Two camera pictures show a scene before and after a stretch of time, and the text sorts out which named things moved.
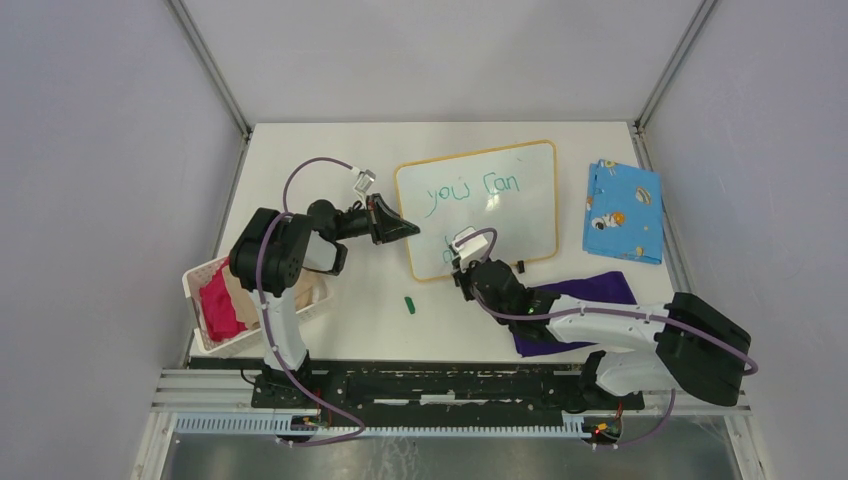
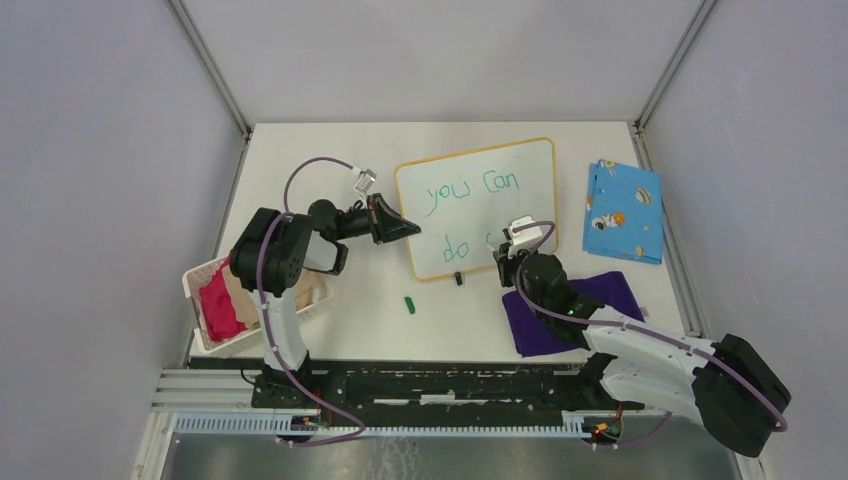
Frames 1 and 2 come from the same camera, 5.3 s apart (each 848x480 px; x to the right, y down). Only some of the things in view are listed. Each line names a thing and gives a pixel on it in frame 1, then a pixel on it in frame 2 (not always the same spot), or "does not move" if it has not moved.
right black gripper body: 463,277 -> 509,265
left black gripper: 387,233 does not move
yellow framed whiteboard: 511,190 does not move
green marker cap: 410,305 does not move
